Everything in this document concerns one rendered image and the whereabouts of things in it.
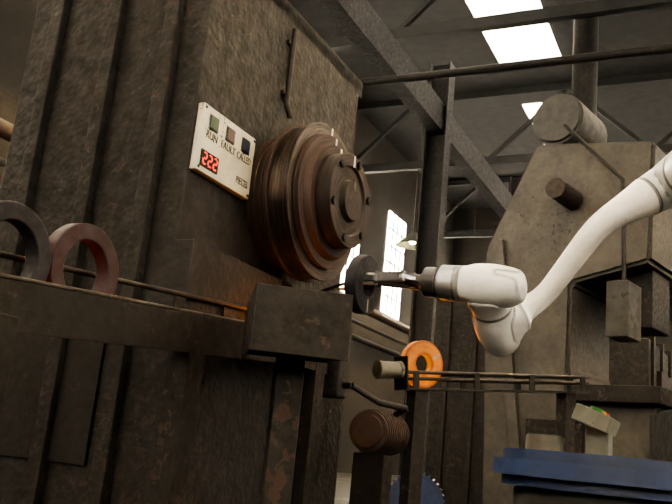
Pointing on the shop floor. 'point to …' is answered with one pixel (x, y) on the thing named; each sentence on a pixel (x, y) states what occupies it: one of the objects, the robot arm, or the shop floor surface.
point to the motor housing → (375, 454)
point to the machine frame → (153, 235)
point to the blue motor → (430, 493)
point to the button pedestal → (601, 439)
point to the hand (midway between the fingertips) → (364, 278)
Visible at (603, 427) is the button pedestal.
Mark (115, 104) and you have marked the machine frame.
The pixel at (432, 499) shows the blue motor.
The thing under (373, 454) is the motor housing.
